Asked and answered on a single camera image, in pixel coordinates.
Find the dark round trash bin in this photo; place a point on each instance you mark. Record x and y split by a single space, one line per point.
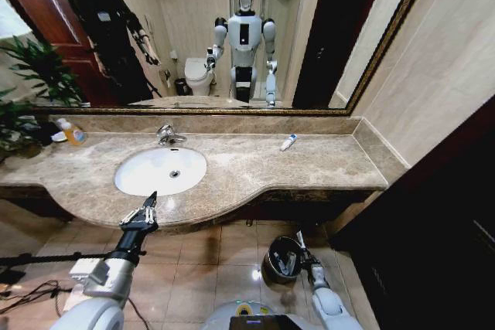
280 268

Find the white robot front shell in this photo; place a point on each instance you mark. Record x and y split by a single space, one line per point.
220 316

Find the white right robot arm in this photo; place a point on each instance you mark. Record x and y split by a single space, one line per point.
330 303

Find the white soap dish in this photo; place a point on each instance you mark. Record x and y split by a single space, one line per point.
59 137

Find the orange soap pump bottle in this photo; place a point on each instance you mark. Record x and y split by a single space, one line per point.
73 135

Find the white oval sink basin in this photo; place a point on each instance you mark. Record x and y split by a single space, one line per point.
154 175

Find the green leafy plant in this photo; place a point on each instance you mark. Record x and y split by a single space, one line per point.
38 71

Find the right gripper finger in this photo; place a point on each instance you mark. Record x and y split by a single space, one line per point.
287 264
300 239

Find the small black toilet bin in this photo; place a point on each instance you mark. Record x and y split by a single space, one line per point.
181 86

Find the gold framed wall mirror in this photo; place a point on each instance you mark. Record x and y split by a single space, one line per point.
270 36

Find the chrome sink drain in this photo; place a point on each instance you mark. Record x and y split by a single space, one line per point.
175 172

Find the black stand pole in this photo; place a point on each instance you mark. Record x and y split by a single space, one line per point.
46 259

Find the white toothpaste tube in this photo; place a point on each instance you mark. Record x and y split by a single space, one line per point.
288 143

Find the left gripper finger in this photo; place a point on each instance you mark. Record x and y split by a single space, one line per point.
152 206
135 217

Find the chrome sink faucet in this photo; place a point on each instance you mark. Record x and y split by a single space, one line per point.
168 135

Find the dark wooden door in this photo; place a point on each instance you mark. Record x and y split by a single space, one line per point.
433 237

